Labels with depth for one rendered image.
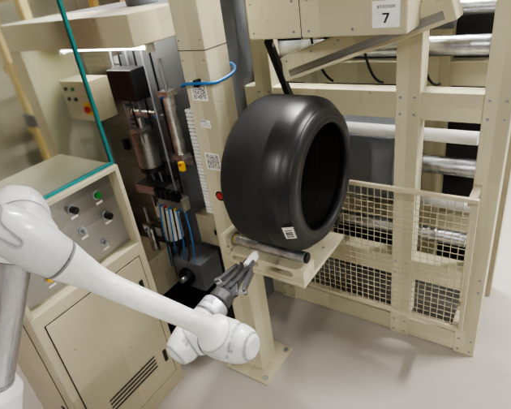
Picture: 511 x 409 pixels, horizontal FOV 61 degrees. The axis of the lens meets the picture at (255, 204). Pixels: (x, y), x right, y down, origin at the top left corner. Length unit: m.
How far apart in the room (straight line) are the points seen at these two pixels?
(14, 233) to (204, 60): 0.92
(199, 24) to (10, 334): 1.11
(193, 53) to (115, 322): 1.16
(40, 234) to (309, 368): 1.75
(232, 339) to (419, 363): 1.50
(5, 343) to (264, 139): 0.93
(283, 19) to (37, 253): 1.16
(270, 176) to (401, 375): 1.42
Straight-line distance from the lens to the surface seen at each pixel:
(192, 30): 1.63
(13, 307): 1.28
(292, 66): 1.90
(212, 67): 1.64
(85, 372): 2.03
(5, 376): 1.40
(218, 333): 1.17
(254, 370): 2.48
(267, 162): 1.40
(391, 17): 1.55
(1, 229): 1.02
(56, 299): 1.83
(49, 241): 1.04
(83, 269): 1.09
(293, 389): 2.40
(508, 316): 2.87
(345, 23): 1.61
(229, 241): 1.80
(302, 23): 1.68
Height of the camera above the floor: 1.90
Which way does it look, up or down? 29 degrees down
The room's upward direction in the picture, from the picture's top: 9 degrees counter-clockwise
